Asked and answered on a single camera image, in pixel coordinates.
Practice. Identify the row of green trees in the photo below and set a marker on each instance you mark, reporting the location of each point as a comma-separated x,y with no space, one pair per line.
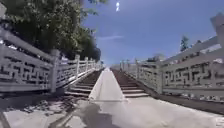
43,23

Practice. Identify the stone stairway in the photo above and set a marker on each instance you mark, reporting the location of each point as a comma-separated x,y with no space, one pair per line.
84,86
128,86

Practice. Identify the dark green tree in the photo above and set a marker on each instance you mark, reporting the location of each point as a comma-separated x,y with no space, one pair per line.
184,43

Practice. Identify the pale concrete ramp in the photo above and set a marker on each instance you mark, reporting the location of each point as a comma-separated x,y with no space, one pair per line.
106,87

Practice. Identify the white carved stone railing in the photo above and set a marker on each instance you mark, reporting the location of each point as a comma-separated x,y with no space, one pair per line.
190,71
30,68

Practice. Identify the pale concrete pavement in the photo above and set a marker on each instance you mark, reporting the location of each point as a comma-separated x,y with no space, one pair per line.
146,115

